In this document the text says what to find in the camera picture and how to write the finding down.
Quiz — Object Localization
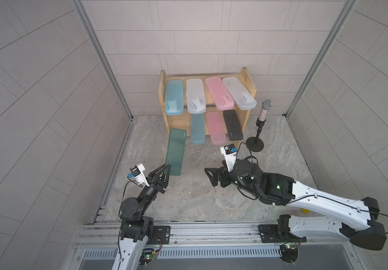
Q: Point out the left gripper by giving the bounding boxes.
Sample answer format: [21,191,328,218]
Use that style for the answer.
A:
[135,166,170,218]

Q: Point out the dark green pencil case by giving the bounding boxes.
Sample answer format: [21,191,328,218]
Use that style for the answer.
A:
[165,128,187,176]

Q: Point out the black pencil case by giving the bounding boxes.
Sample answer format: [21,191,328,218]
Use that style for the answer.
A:
[223,110,244,141]

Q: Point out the blue-grey pencil case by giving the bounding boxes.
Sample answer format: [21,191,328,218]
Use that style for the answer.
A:
[190,113,206,145]

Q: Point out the pink pencil case shelf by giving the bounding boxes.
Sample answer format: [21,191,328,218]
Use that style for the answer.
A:
[205,76,235,111]
[206,111,226,145]

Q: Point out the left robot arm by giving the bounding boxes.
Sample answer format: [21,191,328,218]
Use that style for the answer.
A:
[112,163,171,270]

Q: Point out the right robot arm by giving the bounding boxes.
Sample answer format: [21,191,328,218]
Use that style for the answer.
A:
[205,158,388,251]

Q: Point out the wooden two-tier shelf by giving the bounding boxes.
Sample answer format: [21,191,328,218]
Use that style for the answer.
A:
[158,67,257,136]

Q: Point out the pink pencil case top shelf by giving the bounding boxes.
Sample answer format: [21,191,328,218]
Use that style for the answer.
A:
[205,76,235,111]

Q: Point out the white translucent pencil case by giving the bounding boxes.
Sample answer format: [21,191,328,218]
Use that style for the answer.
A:
[186,79,206,114]

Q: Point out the frosted white pencil case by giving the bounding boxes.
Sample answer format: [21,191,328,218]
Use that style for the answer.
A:
[223,76,257,111]

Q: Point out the light teal pencil case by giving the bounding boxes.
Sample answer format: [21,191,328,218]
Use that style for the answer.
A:
[164,80,184,116]

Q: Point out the glitter microphone on stand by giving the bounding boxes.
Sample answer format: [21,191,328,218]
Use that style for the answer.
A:
[246,99,272,153]

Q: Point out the left circuit board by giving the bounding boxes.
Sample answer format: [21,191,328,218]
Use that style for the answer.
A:
[138,248,158,267]

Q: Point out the circuit board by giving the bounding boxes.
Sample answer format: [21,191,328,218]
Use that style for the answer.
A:
[279,243,299,264]
[138,248,158,267]

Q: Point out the right circuit board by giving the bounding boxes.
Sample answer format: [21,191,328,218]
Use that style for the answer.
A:
[279,243,299,264]

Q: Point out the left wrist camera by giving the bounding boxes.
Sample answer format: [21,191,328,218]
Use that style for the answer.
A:
[128,163,150,187]

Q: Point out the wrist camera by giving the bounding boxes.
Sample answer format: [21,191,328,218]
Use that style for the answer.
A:
[220,144,238,172]
[128,163,150,187]

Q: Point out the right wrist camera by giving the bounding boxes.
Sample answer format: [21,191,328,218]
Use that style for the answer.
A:
[220,144,238,172]

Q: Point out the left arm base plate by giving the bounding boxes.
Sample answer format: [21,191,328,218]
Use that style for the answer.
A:
[147,226,171,245]

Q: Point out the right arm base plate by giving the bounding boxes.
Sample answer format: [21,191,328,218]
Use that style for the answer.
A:
[258,225,307,244]

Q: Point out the aluminium mounting rail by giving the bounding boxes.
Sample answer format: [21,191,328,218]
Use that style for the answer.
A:
[72,220,355,250]

